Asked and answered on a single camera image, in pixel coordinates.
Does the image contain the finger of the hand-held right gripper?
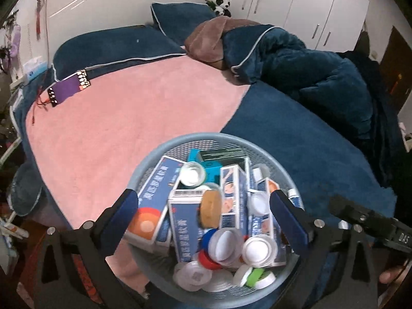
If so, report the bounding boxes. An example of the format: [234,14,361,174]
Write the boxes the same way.
[328,195,396,246]

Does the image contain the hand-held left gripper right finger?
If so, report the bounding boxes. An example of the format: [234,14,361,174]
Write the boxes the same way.
[269,188,379,309]

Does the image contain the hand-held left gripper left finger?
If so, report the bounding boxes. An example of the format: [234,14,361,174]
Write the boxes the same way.
[32,188,140,309]

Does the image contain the pile of assorted bottle caps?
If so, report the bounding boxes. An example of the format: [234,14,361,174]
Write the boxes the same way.
[173,190,279,293]

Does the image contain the light blue mesh basket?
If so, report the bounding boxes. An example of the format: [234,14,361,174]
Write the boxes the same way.
[124,132,306,309]

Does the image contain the person's right hand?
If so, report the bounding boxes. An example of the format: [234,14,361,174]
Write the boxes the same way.
[379,264,407,284]

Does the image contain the blue and white medicine box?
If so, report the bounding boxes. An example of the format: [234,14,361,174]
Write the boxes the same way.
[248,177,287,266]
[219,164,250,235]
[168,189,207,264]

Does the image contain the white tube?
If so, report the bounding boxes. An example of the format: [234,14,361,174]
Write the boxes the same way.
[288,188,305,208]

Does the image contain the white box with orange circle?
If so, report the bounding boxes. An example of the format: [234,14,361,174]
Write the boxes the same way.
[124,155,185,255]

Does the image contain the single white bottle cap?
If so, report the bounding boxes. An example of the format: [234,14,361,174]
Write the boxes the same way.
[178,162,207,187]

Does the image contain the dark blue plush blanket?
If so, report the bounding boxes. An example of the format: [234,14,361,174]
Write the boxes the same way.
[220,80,396,309]

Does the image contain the teal box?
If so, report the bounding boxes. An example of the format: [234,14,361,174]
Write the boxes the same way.
[187,149,222,184]

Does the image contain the dark green box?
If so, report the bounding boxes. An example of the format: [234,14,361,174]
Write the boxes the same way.
[197,148,247,163]

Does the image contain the pink blanket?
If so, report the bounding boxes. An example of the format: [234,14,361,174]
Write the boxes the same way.
[24,55,255,290]

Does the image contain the dark cloth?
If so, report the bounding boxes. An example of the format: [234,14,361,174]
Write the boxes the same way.
[341,30,412,194]

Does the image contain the purple pouch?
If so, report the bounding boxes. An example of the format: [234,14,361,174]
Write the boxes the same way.
[48,68,91,105]

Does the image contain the dark blue piped quilt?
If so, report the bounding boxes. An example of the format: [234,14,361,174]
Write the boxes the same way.
[222,24,377,142]

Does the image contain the brown door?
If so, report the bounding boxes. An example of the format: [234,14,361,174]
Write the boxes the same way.
[380,26,412,116]

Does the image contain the flat dark blue pillow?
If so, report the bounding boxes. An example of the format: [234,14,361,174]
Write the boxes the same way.
[52,25,187,82]

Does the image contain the light blue tissue pack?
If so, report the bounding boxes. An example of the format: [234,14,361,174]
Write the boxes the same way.
[26,56,49,78]

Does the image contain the brown pillow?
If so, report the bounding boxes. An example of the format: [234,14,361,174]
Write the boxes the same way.
[184,16,268,63]

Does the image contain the upright dark blue pillow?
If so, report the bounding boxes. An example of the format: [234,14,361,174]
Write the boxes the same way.
[151,2,218,47]

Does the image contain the purple flowers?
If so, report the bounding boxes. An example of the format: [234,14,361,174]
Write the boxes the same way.
[8,24,23,58]

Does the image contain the red hanging tassel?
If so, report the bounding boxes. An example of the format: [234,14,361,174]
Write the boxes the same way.
[35,0,44,41]

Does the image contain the white wardrobe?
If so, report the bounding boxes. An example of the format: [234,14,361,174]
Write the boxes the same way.
[222,0,371,54]

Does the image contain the white bed headboard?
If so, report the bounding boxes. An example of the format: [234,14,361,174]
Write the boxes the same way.
[43,0,226,62]

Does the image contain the panda plush toy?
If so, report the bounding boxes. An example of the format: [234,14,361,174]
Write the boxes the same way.
[205,0,233,18]

